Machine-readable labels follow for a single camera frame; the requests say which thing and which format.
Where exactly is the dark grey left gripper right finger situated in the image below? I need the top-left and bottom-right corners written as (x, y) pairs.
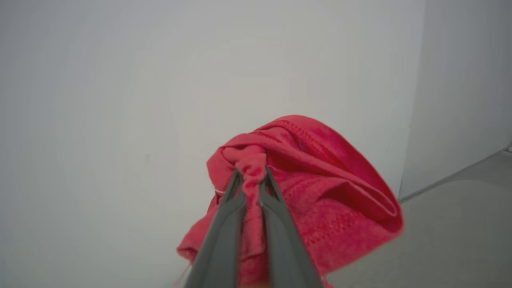
top-left (258, 166), bottom-right (324, 288)

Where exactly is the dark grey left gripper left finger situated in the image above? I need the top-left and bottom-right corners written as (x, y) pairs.
top-left (183, 169), bottom-right (248, 288)

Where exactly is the red basketball jersey white trim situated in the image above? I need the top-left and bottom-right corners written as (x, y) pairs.
top-left (177, 115), bottom-right (404, 288)

